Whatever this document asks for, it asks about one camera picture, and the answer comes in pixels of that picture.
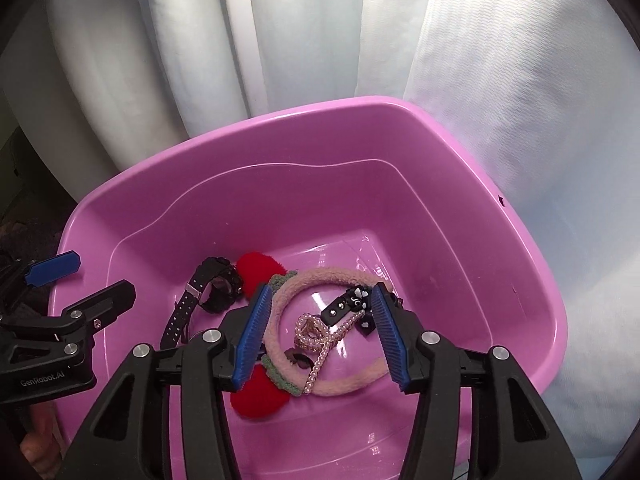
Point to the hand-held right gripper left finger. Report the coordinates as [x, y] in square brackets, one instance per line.
[252, 340]

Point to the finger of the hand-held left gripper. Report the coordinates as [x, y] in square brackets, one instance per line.
[52, 267]
[107, 300]

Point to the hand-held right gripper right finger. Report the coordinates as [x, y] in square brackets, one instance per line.
[392, 340]

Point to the gold pearl hair clip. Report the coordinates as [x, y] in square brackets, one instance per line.
[320, 355]

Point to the black wrist watch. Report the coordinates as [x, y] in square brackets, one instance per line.
[220, 272]

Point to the pink strawberry plush headband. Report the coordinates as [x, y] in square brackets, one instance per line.
[330, 280]

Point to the pink plastic tub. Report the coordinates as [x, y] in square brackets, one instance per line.
[450, 260]

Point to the person's left hand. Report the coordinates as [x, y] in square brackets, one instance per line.
[42, 435]

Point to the white curtain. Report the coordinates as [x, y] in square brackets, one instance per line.
[500, 85]

